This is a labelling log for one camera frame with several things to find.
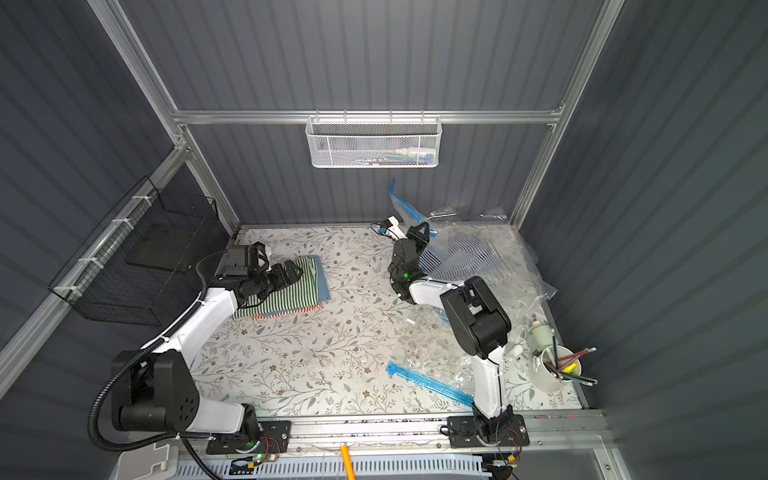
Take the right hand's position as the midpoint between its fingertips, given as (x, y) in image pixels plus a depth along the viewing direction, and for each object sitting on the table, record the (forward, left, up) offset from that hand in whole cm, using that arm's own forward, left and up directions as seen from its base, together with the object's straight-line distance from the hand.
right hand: (437, 223), depth 87 cm
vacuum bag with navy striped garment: (+11, -14, -23) cm, 29 cm away
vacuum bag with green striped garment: (+25, -7, -23) cm, 34 cm away
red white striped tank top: (-18, +47, -23) cm, 56 cm away
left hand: (-13, +42, -9) cm, 45 cm away
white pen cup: (-36, -29, -17) cm, 49 cm away
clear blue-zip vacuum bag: (-35, -3, -26) cm, 44 cm away
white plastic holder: (-57, +63, -16) cm, 87 cm away
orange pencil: (-56, +24, -24) cm, 66 cm away
